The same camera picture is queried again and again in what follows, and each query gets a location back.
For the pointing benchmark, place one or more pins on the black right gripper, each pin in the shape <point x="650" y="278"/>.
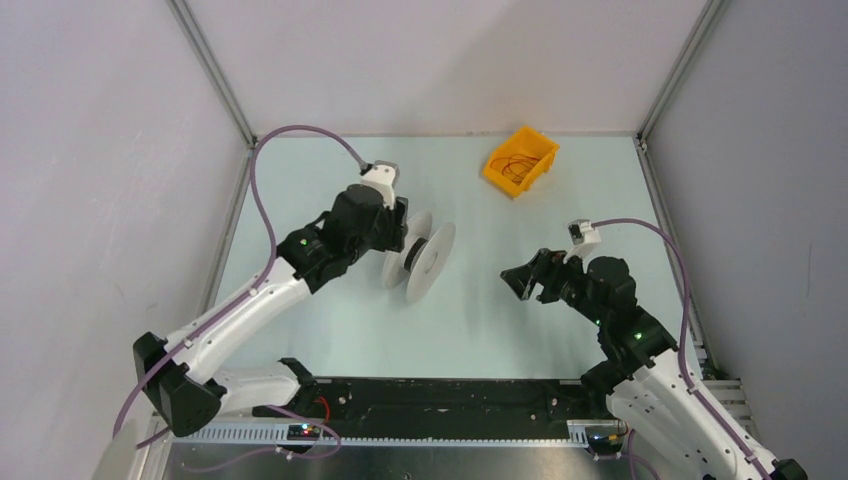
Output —
<point x="547" y="265"/>

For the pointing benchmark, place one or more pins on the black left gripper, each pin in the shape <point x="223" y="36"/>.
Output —
<point x="395" y="231"/>

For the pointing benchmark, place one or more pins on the white perforated cable spool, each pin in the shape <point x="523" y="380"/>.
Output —
<point x="420" y="263"/>

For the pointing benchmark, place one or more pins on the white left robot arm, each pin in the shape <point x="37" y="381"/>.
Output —
<point x="181" y="374"/>

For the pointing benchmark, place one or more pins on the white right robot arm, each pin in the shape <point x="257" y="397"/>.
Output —
<point x="640" y="381"/>

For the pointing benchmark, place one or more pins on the yellow plastic bin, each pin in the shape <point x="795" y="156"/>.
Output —
<point x="518" y="162"/>

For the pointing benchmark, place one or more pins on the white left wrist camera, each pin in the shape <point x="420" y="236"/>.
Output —
<point x="382" y="177"/>

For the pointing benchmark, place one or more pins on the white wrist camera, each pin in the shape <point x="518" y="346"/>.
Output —
<point x="382" y="177"/>
<point x="585" y="238"/>

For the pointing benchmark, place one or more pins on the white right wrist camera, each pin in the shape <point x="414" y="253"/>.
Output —
<point x="585" y="238"/>

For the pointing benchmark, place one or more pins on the slotted cable duct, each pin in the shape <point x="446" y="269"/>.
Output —
<point x="293" y="434"/>

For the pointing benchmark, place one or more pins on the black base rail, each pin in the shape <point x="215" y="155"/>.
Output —
<point x="448" y="406"/>

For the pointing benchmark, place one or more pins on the aluminium frame post left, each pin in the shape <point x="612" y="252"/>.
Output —
<point x="205" y="55"/>

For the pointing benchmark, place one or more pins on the aluminium frame post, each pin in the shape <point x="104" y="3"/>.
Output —
<point x="704" y="26"/>
<point x="205" y="55"/>

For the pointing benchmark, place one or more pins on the aluminium frame post right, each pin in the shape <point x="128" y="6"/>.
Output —
<point x="704" y="26"/>

